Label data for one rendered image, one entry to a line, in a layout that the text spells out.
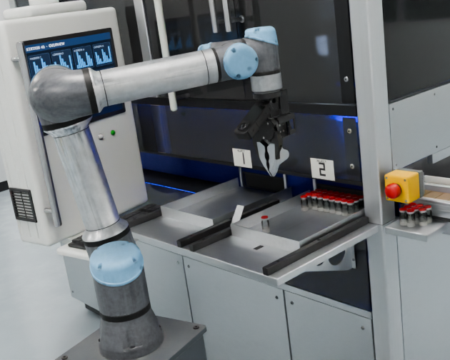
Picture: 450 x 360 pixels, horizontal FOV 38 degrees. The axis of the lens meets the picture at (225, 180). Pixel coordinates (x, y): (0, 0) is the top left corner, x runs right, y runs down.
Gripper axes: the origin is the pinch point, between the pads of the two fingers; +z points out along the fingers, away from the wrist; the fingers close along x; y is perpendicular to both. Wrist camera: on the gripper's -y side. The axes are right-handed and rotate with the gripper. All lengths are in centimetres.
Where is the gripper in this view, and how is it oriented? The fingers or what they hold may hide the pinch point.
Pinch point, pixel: (270, 171)
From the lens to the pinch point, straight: 162.0
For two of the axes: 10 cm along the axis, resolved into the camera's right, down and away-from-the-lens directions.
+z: 1.3, 9.5, 2.7
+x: -6.6, -1.2, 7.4
